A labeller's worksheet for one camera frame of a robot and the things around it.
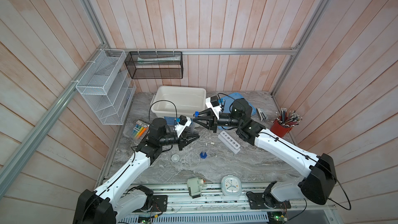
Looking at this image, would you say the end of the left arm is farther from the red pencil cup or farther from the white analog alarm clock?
the red pencil cup

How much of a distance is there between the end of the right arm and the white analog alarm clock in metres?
0.35

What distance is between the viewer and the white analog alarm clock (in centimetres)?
76

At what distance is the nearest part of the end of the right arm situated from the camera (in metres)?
0.57
